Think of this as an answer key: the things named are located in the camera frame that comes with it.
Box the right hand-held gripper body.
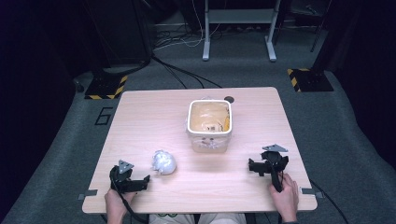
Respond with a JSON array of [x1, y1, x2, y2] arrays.
[[260, 143, 290, 193]]

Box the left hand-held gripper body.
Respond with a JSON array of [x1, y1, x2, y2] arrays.
[[108, 159, 148, 194]]

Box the white bin with plastic liner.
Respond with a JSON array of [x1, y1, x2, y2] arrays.
[[186, 99, 233, 154]]

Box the person's left hand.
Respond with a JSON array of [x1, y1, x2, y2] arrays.
[[104, 188, 137, 216]]

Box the person's right hand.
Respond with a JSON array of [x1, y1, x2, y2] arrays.
[[268, 173, 300, 218]]

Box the person's legs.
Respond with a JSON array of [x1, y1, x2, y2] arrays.
[[148, 212, 248, 224]]

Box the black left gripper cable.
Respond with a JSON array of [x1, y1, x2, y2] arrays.
[[109, 178, 149, 224]]

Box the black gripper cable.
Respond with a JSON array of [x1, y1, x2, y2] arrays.
[[308, 178, 350, 224], [109, 178, 149, 224]]

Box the grey table edge bracket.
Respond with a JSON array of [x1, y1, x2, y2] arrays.
[[299, 187, 325, 200], [77, 189, 99, 202]]

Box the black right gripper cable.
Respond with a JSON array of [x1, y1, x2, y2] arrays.
[[308, 178, 350, 224]]

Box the black yellow striped base plate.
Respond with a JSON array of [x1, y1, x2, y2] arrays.
[[84, 74, 129, 101], [286, 67, 334, 93]]

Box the black floor cables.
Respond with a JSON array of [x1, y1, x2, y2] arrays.
[[150, 54, 223, 90]]

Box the tangle of cables on floor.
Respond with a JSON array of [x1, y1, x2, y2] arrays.
[[152, 21, 225, 50]]

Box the white metal desk frame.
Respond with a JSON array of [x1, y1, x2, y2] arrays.
[[201, 0, 282, 63]]

